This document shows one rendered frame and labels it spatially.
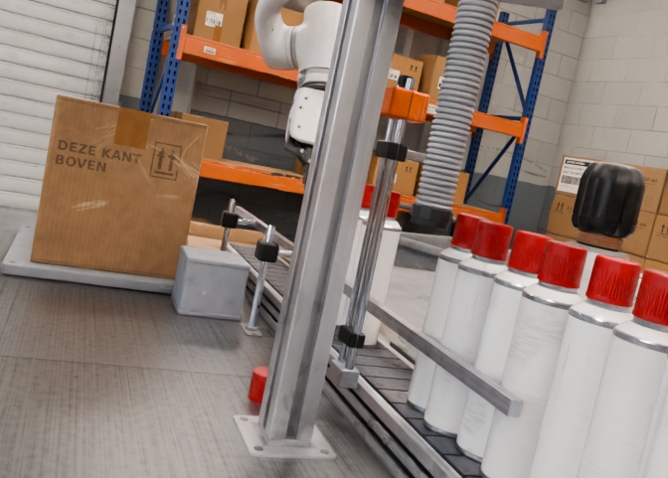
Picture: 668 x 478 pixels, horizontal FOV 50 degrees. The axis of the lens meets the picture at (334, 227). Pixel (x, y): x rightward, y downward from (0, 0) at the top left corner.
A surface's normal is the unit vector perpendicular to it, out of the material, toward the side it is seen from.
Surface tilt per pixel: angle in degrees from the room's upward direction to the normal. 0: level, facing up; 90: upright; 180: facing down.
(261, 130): 90
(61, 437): 0
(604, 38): 90
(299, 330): 90
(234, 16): 90
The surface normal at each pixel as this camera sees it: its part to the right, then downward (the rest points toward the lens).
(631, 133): -0.87, -0.13
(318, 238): 0.33, 0.17
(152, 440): 0.20, -0.97
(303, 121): 0.31, -0.21
